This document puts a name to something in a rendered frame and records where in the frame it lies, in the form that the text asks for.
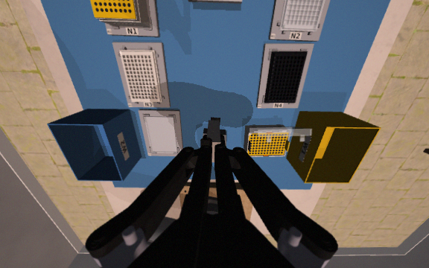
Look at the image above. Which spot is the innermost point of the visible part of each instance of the blue bench mat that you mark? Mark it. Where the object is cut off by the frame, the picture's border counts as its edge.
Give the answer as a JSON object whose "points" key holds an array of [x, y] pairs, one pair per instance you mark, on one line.
{"points": [[213, 55]]}

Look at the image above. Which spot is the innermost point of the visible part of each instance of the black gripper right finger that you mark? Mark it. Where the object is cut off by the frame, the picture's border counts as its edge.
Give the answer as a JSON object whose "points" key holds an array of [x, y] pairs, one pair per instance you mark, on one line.
{"points": [[303, 242]]}

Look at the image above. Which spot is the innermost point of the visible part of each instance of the yellow open-top bin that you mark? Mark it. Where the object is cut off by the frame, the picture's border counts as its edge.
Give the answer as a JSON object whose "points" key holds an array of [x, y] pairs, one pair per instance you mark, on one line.
{"points": [[334, 150]]}

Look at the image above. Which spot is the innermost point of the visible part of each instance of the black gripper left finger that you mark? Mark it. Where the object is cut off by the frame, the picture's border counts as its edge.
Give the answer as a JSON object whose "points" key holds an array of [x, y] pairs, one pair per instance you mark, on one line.
{"points": [[118, 242]]}

